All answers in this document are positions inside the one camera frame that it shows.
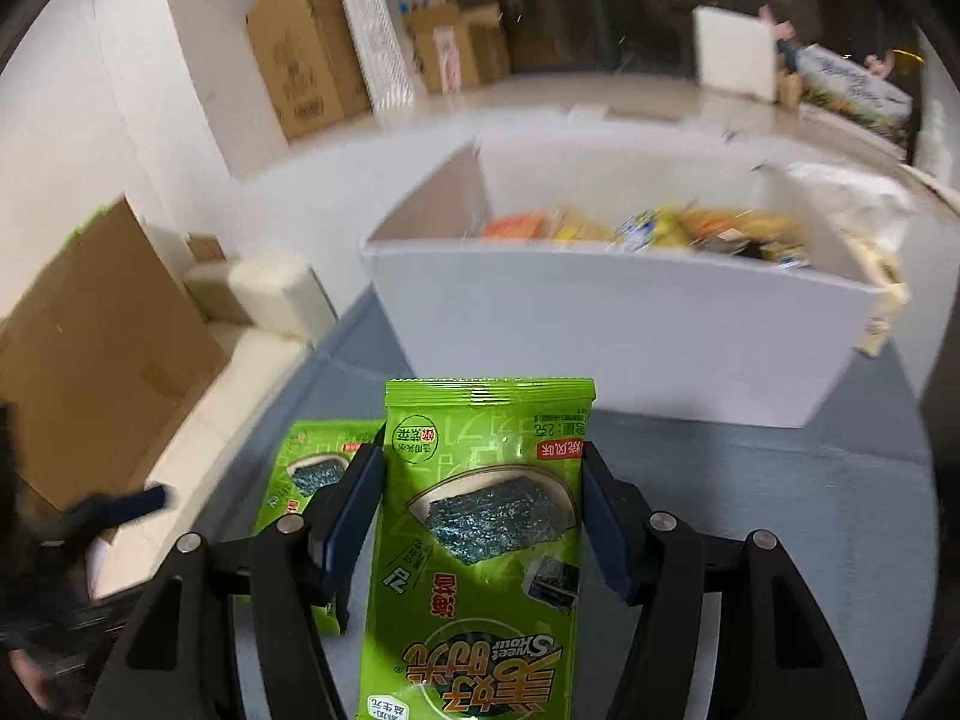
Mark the green seaweed packet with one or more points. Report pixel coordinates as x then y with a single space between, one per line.
480 480
300 457

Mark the pile of snack packets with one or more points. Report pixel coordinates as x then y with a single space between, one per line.
675 229

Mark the flat cardboard sheet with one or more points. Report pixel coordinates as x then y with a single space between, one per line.
97 345

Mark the small cardboard piece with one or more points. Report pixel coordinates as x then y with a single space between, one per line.
206 249

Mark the white dotted paper bag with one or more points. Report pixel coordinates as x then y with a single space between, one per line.
375 45

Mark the large cardboard box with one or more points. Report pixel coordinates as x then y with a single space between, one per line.
300 60

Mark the white foam board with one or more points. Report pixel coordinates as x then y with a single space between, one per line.
735 52

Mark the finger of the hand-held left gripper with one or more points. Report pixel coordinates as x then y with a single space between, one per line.
135 502

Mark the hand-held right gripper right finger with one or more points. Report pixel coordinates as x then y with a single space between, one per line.
600 525

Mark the small open cardboard box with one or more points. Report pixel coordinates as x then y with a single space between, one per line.
465 52

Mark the cream tissue box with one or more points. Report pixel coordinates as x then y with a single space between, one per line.
885 300

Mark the cream sofa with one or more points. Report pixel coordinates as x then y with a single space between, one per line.
247 300

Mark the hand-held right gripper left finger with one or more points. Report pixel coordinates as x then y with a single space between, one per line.
352 517

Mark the printed picture box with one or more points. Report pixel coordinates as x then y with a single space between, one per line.
847 90

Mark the green edged flat carton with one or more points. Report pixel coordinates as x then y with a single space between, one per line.
91 223

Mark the white storage box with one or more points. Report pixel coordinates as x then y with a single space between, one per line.
600 330

